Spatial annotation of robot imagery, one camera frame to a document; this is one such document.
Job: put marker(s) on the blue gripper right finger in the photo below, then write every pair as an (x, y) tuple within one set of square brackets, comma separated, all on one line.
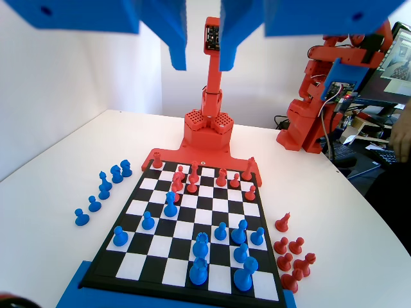
[(229, 29)]

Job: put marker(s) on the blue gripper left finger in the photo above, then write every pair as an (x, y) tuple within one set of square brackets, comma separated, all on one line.
[(176, 29)]

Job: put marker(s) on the blue bishop chess piece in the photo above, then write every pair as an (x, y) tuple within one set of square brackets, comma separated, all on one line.
[(104, 189), (239, 234)]

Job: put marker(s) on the red robot arm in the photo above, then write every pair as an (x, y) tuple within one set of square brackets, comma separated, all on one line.
[(302, 122), (212, 96)]

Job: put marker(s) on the blue controller board housing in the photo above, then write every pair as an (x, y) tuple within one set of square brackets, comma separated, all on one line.
[(342, 77)]

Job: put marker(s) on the red chess pieces on board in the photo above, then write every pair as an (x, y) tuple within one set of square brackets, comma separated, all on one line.
[(205, 155)]

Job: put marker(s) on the red rook chess piece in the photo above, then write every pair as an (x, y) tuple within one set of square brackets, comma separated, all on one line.
[(156, 162), (221, 179)]

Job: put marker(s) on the red pawn chess piece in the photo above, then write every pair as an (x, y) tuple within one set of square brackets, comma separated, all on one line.
[(234, 182), (191, 187), (180, 169), (284, 263), (280, 247), (296, 246), (250, 194), (176, 197)]

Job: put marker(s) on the red bishop chess piece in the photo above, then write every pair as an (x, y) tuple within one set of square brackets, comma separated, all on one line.
[(247, 171), (290, 284)]

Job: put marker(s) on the blue knight chess piece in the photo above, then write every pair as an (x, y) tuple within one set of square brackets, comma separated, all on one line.
[(126, 169), (116, 176)]

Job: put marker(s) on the blue queen chess piece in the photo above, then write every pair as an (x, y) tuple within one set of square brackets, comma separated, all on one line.
[(170, 208)]

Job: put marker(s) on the blue pawn chess piece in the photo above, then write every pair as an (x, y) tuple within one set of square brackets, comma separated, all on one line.
[(220, 233), (120, 239), (82, 219), (94, 205), (257, 238), (147, 223), (241, 255)]

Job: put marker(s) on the blue rook chess piece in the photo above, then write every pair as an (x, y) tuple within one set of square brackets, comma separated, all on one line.
[(198, 274), (200, 248)]

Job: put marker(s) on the person's hand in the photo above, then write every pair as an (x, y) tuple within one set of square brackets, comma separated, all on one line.
[(402, 138)]

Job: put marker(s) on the small cardboard box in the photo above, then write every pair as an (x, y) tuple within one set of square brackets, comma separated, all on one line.
[(349, 134)]

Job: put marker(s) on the black computer monitor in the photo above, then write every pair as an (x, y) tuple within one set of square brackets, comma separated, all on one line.
[(395, 64)]

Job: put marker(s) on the black and white chessboard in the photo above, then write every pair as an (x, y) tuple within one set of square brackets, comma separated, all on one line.
[(187, 221)]

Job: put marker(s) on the black keyboard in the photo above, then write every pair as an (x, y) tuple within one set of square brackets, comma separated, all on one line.
[(383, 157)]

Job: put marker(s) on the red black rounded part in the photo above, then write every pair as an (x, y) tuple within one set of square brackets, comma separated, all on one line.
[(13, 301)]

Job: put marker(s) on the blue base plate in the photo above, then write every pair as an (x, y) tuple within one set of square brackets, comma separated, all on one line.
[(72, 288)]

